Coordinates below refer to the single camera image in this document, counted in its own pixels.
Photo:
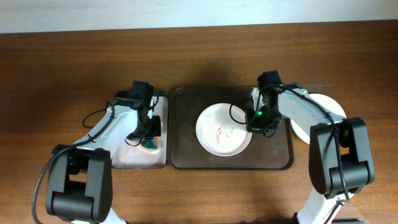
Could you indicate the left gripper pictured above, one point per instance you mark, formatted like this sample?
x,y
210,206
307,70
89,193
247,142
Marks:
x,y
155,132

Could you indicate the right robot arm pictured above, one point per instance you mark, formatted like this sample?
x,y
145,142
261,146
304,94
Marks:
x,y
340,161

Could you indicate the small pink sponge tray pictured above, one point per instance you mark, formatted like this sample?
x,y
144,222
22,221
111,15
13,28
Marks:
x,y
129,156

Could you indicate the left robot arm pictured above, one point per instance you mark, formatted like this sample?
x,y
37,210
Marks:
x,y
79,188

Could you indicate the white plate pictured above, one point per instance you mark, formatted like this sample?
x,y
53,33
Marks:
x,y
327,102
219,132

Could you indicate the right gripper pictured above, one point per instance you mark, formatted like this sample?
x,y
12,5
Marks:
x,y
253,127

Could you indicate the green yellow sponge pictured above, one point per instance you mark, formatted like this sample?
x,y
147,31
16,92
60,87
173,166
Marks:
x,y
150,145

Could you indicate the large brown tray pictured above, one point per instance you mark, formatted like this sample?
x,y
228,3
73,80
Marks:
x,y
184,151

